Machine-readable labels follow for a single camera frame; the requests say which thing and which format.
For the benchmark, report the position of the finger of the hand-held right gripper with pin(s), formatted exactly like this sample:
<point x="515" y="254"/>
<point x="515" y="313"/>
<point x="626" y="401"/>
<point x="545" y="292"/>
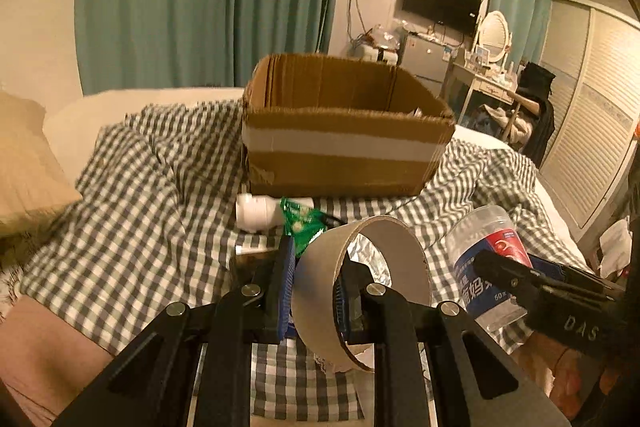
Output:
<point x="505" y="274"/>
<point x="545" y="267"/>

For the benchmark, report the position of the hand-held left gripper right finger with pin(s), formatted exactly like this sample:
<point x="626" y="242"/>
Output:
<point x="342" y="307"/>

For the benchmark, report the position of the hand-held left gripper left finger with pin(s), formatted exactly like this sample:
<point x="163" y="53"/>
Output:
<point x="286" y="289"/>

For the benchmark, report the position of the cardboard tape roll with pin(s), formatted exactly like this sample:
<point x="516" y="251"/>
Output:
<point x="312" y="287"/>

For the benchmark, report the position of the clear plastic bottle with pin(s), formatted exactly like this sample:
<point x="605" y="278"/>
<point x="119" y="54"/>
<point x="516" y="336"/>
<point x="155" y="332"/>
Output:
<point x="475" y="237"/>

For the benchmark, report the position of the brown cardboard box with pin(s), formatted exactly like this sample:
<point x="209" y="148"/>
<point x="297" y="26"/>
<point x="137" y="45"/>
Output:
<point x="345" y="157"/>

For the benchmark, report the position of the person's right hand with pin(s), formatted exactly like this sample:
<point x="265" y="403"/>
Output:
<point x="565" y="377"/>

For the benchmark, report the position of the silver foil packet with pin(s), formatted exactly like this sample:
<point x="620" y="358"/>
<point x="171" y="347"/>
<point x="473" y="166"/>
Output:
<point x="372" y="262"/>

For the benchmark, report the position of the green snack packet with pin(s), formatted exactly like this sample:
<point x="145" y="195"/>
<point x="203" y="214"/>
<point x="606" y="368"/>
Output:
<point x="300" y="227"/>

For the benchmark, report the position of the crumpled white tissue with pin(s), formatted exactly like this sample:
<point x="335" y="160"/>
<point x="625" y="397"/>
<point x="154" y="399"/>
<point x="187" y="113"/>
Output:
<point x="615" y="247"/>

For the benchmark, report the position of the white plastic bottle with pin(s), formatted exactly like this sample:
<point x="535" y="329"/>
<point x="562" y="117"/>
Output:
<point x="255" y="212"/>

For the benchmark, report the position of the grey checked blanket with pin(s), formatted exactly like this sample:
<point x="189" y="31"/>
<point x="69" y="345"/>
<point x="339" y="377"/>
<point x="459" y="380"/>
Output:
<point x="165" y="217"/>

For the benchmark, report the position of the white louvred wardrobe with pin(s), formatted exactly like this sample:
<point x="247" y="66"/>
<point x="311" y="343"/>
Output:
<point x="590" y="117"/>

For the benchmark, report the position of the black hanging garment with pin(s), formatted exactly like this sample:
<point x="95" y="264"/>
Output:
<point x="537" y="107"/>

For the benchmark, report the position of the white dressing table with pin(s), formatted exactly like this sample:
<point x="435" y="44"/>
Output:
<point x="475" y="87"/>

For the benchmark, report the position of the silver mini fridge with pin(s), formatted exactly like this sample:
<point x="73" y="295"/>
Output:
<point x="425" y="57"/>

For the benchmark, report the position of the oval white vanity mirror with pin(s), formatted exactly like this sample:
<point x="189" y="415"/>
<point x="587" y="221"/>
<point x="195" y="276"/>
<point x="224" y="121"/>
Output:
<point x="495" y="34"/>

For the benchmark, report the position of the pink cloth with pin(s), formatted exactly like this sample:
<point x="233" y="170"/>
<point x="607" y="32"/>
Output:
<point x="45" y="357"/>

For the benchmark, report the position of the white round appliance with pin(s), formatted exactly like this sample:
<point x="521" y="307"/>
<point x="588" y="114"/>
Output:
<point x="372" y="53"/>

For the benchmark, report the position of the white bed sheet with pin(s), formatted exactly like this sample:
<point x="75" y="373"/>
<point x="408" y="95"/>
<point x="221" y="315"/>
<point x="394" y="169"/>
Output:
<point x="90" y="117"/>

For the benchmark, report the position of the clear plastic bag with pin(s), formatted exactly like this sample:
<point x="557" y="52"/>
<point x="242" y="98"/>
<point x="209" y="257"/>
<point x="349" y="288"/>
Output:
<point x="385" y="36"/>

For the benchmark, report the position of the beige pillow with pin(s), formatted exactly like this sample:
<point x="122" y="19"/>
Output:
<point x="30" y="172"/>

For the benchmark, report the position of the black wall television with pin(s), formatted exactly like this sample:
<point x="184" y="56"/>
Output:
<point x="440" y="2"/>

